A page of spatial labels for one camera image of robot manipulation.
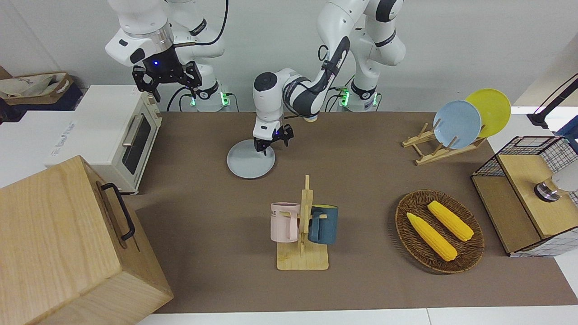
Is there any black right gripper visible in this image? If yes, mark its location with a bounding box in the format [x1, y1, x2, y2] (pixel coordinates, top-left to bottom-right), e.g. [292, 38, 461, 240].
[132, 45, 202, 103]

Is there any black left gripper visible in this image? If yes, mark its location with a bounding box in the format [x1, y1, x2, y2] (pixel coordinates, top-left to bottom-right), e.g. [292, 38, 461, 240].
[254, 124, 295, 156]

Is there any gray round plate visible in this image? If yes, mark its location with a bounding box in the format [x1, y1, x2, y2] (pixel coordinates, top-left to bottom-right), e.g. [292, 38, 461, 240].
[227, 139, 276, 179]

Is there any wooden plate rack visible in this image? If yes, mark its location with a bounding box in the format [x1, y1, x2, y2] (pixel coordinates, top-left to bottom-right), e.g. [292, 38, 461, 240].
[402, 123, 488, 166]

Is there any light blue round plate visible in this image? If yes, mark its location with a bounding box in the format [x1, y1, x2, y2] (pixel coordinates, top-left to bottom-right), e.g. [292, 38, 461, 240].
[433, 100, 482, 150]

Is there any yellow round plate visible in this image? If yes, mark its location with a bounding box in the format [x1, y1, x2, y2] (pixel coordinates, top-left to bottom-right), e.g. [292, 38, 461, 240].
[465, 88, 512, 138]

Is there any brown table mat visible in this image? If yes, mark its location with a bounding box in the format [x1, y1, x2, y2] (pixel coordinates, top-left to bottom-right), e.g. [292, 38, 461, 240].
[122, 111, 578, 314]

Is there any white toaster oven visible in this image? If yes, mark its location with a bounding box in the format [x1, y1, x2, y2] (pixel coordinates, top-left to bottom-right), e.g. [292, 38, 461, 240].
[44, 84, 163, 195]

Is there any pink mug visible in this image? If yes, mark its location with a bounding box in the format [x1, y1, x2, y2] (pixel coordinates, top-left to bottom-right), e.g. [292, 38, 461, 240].
[270, 202, 301, 243]

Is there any dark blue mug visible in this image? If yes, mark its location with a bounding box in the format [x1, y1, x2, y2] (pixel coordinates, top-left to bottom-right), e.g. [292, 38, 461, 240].
[308, 204, 339, 245]

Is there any dark navy bag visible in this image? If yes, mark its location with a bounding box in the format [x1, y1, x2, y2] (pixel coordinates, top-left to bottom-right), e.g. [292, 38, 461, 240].
[0, 84, 84, 122]

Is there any wooden mug stand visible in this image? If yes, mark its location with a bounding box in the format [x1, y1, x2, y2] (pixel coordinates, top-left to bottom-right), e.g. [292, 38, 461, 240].
[276, 175, 329, 271]

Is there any brown paper bag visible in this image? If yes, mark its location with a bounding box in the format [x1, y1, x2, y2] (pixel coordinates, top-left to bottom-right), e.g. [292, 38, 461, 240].
[0, 71, 74, 106]

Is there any brown wicker basket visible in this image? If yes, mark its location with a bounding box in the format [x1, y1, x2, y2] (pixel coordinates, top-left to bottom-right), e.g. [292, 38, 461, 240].
[395, 190, 485, 274]

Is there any yellow corn cob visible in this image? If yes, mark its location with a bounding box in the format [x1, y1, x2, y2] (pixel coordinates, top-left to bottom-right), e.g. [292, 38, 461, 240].
[427, 200, 474, 242]
[406, 212, 458, 262]

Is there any large wooden box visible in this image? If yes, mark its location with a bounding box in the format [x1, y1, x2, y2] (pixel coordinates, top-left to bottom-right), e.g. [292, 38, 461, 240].
[0, 155, 174, 325]

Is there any white and silver cylinder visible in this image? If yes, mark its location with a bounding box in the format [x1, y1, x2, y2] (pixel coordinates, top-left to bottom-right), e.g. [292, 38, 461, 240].
[534, 169, 578, 203]

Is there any blue object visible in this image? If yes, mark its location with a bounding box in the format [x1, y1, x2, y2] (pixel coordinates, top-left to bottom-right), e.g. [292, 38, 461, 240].
[556, 128, 578, 154]

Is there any black base power cable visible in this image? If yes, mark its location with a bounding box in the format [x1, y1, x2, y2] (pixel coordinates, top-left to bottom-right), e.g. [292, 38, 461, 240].
[166, 86, 196, 112]
[326, 74, 357, 112]

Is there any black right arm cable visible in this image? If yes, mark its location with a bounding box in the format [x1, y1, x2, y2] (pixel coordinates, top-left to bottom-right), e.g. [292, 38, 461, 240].
[174, 0, 229, 48]

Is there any black box handle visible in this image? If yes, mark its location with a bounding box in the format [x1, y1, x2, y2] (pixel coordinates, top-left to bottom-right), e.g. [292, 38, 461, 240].
[100, 182, 136, 241]

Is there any wire shelf with wooden boards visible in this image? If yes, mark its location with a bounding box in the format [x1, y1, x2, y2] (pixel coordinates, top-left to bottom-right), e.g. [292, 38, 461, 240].
[471, 135, 578, 258]

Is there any black camera stand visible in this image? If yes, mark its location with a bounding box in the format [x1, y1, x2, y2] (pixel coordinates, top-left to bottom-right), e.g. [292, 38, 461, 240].
[527, 73, 578, 129]

